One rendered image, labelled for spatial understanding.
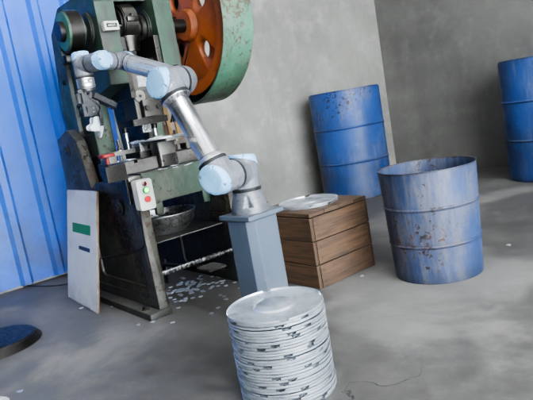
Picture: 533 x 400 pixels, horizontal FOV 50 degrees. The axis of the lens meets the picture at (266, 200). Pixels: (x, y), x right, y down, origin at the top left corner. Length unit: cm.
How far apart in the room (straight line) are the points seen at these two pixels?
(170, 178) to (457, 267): 133
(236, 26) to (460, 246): 142
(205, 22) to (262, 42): 195
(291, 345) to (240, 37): 167
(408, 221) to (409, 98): 345
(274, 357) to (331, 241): 111
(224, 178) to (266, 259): 38
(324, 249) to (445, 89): 323
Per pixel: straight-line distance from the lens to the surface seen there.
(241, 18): 286
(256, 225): 218
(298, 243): 264
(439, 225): 244
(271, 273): 225
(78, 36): 279
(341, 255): 270
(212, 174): 208
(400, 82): 587
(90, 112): 256
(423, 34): 569
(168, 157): 279
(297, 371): 167
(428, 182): 240
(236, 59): 288
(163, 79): 217
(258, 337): 162
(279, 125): 494
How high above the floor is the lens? 83
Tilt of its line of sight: 9 degrees down
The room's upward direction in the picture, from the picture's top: 10 degrees counter-clockwise
